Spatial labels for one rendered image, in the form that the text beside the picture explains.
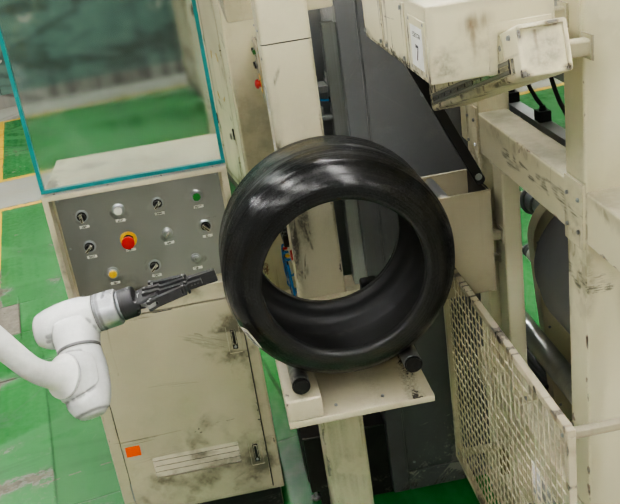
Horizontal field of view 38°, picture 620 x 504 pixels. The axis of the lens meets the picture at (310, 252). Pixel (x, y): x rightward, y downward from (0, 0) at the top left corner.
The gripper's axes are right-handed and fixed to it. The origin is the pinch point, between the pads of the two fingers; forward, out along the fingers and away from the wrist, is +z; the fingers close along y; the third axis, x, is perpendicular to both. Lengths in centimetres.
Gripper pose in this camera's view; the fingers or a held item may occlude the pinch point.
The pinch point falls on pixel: (201, 278)
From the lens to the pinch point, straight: 213.7
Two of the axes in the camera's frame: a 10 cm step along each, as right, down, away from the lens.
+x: 2.8, 8.7, 4.0
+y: -1.4, -3.8, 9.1
